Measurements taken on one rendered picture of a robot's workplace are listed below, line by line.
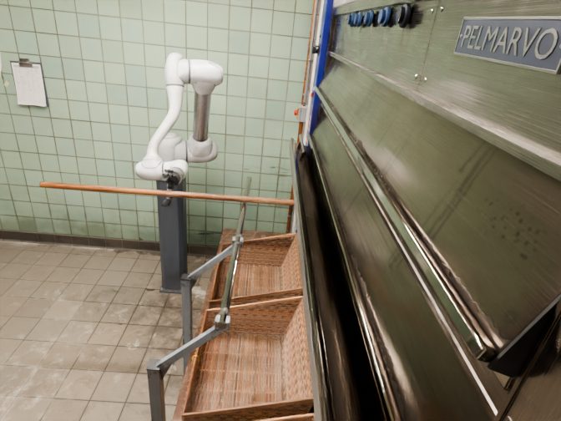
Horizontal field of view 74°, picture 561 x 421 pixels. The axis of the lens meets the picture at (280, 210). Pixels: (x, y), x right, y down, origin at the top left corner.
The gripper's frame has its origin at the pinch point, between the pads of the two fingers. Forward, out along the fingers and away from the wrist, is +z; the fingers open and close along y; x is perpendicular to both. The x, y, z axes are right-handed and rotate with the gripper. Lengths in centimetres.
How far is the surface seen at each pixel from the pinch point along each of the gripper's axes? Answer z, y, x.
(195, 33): -125, -70, 7
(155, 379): 85, 29, -18
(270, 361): 48, 60, -59
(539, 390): 149, -52, -75
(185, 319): 37, 47, -18
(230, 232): -70, 61, -29
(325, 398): 130, -25, -61
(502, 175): 129, -66, -77
